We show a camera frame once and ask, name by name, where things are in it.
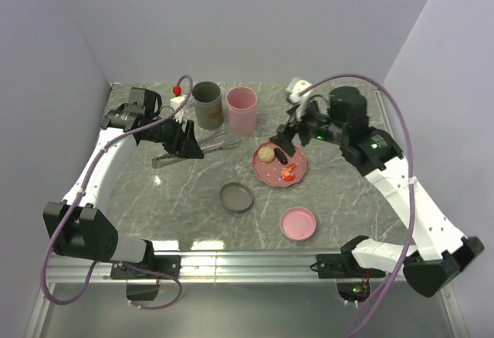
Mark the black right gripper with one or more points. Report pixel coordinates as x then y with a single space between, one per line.
283 139

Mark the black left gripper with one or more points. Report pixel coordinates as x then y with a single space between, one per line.
185 143

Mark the black sea cucumber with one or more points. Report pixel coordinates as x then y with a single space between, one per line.
280 156

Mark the round steamed bun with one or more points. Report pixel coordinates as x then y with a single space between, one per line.
266 154

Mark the metal tongs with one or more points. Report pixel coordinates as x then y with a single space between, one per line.
219 140

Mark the red shrimp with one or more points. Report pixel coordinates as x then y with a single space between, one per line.
286 173

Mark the grey round lid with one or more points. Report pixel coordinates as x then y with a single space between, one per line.
236 197

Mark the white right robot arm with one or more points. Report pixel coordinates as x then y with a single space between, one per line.
439 251

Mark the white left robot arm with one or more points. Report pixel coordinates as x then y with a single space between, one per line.
77 225

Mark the grey lunch box cup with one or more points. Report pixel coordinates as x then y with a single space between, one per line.
208 105

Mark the pink lunch box cup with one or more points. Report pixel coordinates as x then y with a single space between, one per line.
241 103

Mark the pink dotted plate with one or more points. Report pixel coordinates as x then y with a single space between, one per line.
270 173

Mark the pink round lid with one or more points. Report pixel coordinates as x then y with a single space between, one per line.
298 224

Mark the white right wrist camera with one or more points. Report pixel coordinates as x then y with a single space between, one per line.
293 91

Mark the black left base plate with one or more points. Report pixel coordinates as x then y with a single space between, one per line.
153 268

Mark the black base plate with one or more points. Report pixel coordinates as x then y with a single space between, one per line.
340 266
153 268

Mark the aluminium mounting rail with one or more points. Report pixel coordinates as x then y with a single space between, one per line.
276 266

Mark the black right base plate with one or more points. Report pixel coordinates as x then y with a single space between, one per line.
340 266

